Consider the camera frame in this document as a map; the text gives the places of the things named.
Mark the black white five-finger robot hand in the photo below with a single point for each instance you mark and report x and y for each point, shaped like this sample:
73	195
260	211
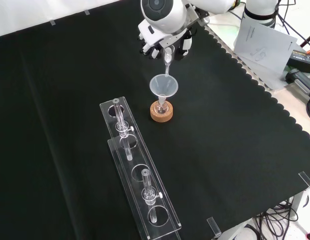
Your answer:
149	35

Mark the clear weighing funnel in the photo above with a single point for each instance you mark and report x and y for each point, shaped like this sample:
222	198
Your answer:
167	58

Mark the translucent plastic funnel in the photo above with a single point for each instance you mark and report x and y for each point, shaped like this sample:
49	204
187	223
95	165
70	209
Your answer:
167	86

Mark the glass round-bottom flask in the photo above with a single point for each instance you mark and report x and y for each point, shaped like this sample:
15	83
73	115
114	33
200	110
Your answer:
161	108

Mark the clear acrylic funnel stand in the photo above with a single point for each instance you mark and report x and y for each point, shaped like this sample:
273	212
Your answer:
154	180

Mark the pale board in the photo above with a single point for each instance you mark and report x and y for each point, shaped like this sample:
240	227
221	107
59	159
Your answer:
220	32

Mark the white paper booklet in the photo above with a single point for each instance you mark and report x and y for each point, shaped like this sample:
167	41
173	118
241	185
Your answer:
265	45

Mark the black bench cloth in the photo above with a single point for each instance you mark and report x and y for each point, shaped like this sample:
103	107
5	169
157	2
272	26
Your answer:
220	130

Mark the black power adapter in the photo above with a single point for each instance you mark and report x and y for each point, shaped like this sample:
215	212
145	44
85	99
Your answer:
303	58

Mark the black tripod leg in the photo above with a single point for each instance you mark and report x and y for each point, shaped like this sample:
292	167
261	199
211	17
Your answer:
308	40

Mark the grey metal table leg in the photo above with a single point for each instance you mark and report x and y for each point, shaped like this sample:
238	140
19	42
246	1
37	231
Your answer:
298	207

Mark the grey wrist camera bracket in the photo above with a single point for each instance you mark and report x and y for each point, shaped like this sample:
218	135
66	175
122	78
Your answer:
198	15

